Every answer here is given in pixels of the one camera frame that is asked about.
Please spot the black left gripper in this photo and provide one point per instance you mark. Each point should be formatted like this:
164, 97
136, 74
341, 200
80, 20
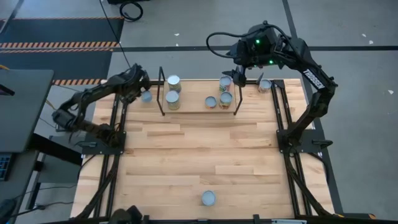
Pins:
133, 79

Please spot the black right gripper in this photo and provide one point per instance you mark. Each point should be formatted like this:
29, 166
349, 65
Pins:
255, 49

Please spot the tall food can silver lid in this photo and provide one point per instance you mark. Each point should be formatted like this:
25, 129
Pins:
225, 81
173, 80

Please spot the tall green and red can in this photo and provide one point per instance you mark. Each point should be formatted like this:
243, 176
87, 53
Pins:
226, 97

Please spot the white label can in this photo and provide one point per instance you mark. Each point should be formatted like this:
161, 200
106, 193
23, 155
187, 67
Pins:
265, 84

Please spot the tall yellow carrots can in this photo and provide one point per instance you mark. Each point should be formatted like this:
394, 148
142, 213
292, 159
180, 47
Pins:
172, 96

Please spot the short orange label can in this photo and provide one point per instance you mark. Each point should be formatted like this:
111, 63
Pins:
211, 101

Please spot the green label can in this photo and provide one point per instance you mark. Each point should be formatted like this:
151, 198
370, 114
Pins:
208, 198

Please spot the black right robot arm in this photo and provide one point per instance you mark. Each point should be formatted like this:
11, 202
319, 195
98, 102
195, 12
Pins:
312, 77

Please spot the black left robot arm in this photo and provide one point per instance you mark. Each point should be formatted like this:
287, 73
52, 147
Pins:
93, 91

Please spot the wooden shelf black metal legs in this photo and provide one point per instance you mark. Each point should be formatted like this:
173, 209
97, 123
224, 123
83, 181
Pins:
192, 93

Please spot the short can silver lid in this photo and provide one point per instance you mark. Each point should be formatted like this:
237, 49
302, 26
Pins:
146, 96

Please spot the black box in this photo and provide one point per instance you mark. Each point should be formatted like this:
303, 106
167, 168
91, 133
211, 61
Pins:
124, 1

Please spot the black floor mat hazard stripes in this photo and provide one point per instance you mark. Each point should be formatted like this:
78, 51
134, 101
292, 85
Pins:
62, 31

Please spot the black desk foot beam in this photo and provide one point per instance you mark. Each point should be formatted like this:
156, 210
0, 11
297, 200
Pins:
56, 152

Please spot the black desk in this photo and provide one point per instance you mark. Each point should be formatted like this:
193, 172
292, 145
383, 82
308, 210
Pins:
25, 109

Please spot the person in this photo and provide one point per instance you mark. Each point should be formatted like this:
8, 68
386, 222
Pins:
124, 216

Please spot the black flat device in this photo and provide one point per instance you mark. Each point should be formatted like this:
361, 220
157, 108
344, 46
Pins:
6, 90

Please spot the grey desk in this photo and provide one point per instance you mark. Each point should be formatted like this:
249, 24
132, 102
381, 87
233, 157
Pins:
21, 174

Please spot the backlit keyboard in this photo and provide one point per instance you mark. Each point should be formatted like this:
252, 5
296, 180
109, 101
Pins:
3, 166

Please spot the black aluminium frame rail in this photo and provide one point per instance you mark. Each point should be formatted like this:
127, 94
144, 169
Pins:
291, 186
217, 222
252, 82
115, 115
124, 115
303, 186

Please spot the black pointed bracket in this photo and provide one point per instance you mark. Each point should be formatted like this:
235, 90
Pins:
260, 79

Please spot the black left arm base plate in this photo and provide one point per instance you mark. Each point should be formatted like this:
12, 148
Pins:
90, 151

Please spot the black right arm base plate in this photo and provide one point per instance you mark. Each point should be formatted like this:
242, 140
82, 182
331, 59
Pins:
306, 146

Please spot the black diagonal frame brace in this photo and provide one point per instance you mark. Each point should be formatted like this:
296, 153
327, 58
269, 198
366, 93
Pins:
314, 199
91, 199

